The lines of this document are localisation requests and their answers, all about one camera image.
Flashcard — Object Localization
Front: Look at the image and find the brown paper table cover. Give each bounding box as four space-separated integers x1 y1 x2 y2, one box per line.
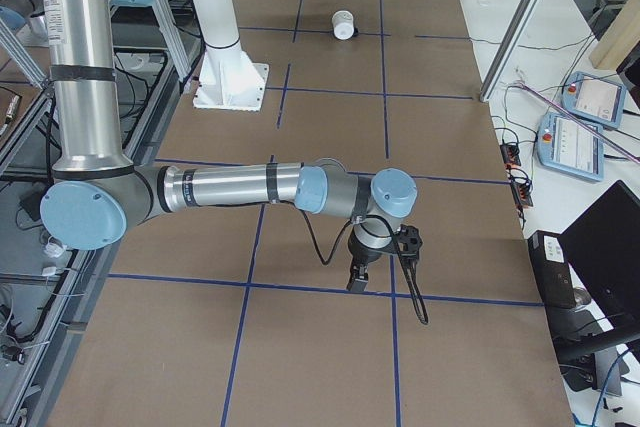
48 0 573 426

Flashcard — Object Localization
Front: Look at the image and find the white smiley mug black handle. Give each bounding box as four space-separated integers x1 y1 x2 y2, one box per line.
331 10 359 41

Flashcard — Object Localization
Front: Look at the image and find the black laptop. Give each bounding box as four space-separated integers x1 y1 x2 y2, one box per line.
559 180 639 327

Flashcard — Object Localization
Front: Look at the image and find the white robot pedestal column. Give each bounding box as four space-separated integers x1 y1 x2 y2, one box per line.
193 0 269 112

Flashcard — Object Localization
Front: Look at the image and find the near teach pendant tablet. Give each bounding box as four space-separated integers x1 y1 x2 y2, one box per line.
536 112 604 182

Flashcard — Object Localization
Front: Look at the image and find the black box on desk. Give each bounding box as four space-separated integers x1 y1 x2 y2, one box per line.
527 230 576 309

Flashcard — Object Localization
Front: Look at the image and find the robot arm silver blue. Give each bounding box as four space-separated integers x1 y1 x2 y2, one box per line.
40 0 421 294

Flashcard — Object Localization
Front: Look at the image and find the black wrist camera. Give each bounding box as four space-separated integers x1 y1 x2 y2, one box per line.
395 224 423 261

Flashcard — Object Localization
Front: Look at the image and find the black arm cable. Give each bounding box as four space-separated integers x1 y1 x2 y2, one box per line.
299 206 431 326

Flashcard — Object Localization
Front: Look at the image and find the far teach pendant tablet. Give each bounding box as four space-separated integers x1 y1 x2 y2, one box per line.
561 71 627 129

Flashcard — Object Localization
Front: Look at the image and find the teach pendant tablet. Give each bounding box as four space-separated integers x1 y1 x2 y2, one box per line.
561 71 627 129
536 112 604 182

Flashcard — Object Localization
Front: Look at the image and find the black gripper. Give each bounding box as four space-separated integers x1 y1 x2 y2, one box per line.
346 224 396 292

